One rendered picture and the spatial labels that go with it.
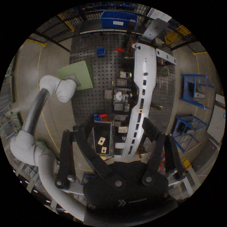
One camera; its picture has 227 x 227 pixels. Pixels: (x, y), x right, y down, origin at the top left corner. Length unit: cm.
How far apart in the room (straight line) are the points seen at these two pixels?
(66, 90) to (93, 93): 39
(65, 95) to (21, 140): 50
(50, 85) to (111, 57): 74
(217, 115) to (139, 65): 788
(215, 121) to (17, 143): 865
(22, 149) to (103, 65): 105
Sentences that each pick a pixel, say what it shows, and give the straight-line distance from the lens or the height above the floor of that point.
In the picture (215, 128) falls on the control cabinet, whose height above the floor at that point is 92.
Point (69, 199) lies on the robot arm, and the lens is 25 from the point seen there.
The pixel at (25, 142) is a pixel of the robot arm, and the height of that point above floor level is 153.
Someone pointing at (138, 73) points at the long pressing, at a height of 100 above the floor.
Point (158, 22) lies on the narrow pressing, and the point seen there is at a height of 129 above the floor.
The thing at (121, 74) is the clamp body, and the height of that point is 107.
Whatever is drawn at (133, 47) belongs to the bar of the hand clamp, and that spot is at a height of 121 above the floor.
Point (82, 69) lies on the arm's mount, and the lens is 78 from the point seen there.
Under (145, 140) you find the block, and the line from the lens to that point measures 89.
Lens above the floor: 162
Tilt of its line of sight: 69 degrees down
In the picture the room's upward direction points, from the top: 178 degrees counter-clockwise
